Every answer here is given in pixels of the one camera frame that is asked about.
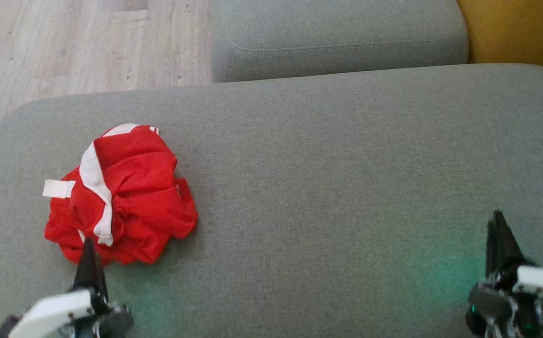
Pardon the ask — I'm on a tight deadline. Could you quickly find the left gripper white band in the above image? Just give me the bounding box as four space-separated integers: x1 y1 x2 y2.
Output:
8 238 112 338

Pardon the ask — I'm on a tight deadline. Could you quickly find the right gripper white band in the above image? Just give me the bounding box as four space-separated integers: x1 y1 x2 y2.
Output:
485 210 543 338

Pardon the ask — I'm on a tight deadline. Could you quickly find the red basketball jersey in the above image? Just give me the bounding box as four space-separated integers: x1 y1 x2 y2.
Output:
43 123 198 265

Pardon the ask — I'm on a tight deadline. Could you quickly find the grey sofa seat cushion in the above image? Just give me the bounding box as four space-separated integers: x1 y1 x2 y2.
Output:
0 63 543 338

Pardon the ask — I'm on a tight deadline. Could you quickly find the mustard yellow furniture panel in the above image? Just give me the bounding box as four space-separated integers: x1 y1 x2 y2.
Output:
457 0 543 78

